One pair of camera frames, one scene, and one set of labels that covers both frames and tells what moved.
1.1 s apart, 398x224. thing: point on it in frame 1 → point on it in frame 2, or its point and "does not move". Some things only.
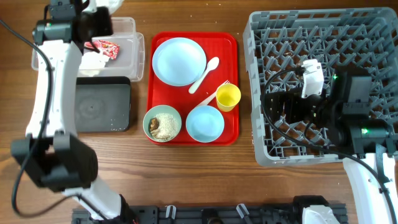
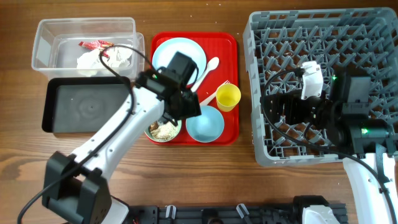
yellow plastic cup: (227, 96) does not move
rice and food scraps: (164, 127) does not move
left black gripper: (110, 30) → (191, 106)
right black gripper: (285, 98) does not move
